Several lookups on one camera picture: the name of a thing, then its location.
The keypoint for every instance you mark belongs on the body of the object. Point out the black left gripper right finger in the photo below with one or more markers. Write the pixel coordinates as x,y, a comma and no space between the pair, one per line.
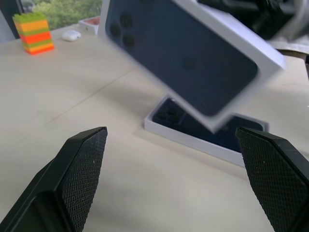
277,178

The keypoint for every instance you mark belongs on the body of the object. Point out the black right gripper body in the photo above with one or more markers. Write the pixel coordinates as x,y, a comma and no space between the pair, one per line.
270,19

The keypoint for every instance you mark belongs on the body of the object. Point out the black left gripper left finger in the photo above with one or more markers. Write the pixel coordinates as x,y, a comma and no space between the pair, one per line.
67,183

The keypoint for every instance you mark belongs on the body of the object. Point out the white phone box lid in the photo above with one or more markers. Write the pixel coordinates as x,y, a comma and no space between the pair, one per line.
193,60

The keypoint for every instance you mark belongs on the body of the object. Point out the dark blue smartphone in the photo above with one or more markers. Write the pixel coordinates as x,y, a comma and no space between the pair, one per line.
169,116

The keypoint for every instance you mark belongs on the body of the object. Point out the white phone box base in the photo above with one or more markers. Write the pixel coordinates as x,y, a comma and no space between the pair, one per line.
193,145

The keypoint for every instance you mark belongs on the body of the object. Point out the small white open box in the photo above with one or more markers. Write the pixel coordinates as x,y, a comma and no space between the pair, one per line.
89,25

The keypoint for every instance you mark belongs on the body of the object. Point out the white earbuds case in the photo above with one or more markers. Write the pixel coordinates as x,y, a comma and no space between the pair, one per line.
71,35

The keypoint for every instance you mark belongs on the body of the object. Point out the orange green toy brick tower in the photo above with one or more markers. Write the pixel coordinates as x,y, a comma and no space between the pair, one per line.
36,36

